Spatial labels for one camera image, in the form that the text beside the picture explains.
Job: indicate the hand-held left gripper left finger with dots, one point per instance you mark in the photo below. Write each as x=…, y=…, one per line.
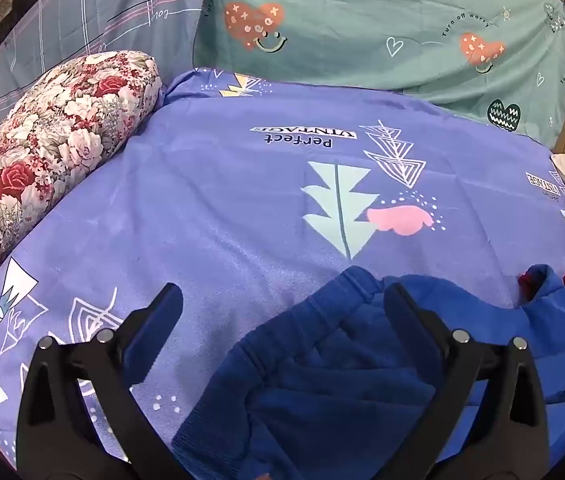
x=155, y=332

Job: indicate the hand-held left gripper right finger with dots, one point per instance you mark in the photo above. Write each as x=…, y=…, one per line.
x=410, y=330

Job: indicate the blue sweatshirt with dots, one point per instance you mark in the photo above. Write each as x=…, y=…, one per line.
x=312, y=385

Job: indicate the purple printed bed sheet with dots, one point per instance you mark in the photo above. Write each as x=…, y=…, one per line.
x=212, y=200

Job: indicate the red floral bolster pillow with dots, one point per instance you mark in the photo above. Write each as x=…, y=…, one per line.
x=47, y=145

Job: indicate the teal heart print sheet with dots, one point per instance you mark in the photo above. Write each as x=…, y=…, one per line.
x=362, y=25

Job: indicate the grey-blue striped pillow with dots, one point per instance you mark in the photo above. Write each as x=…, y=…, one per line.
x=87, y=20

